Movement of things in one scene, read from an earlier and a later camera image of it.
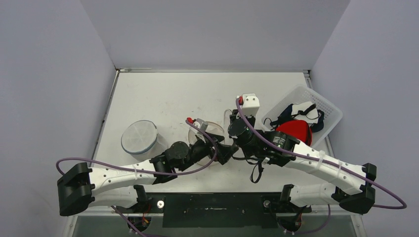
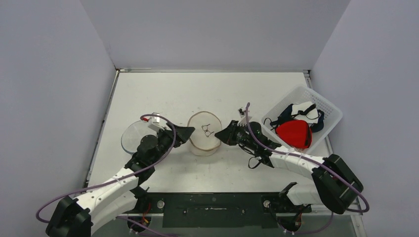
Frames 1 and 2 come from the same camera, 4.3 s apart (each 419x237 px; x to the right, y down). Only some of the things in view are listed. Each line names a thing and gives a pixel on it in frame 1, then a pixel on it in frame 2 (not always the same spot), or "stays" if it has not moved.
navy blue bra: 286,115 stays
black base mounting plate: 217,210 stays
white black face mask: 306,111 stays
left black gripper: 224,152 → 182,135
